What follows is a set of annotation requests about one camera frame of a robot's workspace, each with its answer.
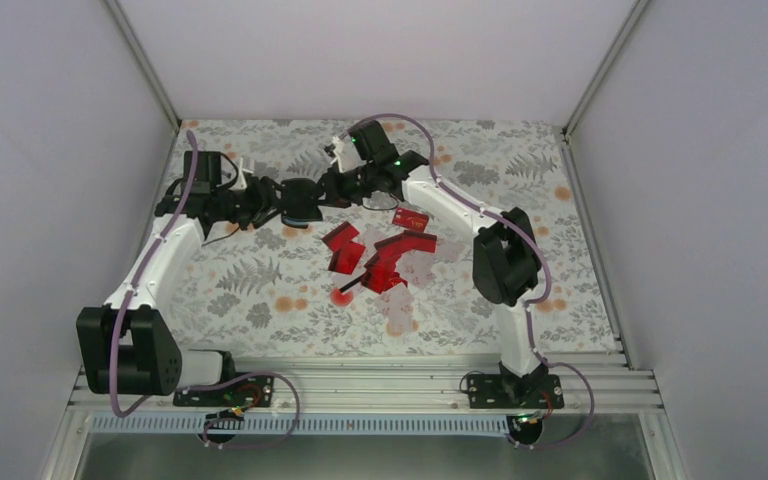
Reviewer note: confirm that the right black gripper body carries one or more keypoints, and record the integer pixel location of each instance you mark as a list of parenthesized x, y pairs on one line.
[(356, 187)]

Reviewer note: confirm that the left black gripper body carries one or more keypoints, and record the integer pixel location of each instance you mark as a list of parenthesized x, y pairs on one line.
[(248, 208)]

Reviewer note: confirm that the red card pile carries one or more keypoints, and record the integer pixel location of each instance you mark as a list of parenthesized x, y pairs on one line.
[(381, 275)]

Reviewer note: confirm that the black leather card holder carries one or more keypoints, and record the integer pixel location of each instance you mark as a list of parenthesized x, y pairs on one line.
[(299, 202)]

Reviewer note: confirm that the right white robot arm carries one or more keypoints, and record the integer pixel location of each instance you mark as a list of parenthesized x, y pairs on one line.
[(504, 255)]

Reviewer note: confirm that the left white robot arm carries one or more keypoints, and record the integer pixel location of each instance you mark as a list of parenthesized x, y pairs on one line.
[(126, 345)]

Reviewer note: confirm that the red VIP card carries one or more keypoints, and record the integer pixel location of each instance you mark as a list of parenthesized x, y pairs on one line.
[(410, 219)]

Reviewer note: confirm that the red card left pair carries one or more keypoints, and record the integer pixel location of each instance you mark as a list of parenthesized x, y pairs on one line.
[(346, 253)]

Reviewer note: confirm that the red card black stripe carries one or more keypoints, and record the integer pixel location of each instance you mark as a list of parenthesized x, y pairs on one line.
[(405, 242)]

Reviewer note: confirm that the white card red circle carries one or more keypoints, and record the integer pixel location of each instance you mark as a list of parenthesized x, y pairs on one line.
[(346, 291)]

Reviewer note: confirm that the white floral card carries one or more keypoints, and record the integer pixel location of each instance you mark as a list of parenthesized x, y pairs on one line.
[(398, 309)]

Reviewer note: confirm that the floral patterned table mat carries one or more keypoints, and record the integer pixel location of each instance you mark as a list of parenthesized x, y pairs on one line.
[(266, 292)]

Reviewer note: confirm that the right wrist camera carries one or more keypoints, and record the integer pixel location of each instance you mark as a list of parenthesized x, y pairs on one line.
[(370, 142)]

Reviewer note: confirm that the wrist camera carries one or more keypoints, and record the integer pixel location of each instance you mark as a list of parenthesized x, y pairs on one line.
[(212, 172), (370, 142)]

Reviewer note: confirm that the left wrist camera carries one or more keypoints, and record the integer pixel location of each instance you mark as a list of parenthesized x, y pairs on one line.
[(212, 172)]

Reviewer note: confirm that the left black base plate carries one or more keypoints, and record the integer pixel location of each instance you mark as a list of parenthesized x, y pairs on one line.
[(255, 391)]

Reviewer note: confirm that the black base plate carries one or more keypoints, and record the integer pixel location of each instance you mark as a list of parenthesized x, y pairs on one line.
[(255, 391), (493, 392)]

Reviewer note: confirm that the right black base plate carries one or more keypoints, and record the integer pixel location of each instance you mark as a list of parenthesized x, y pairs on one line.
[(493, 392)]

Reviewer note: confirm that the grey slotted cable duct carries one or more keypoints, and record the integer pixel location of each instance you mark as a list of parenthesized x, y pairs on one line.
[(307, 424)]

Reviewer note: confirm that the aluminium rail frame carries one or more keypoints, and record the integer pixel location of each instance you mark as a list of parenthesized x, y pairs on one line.
[(430, 384)]

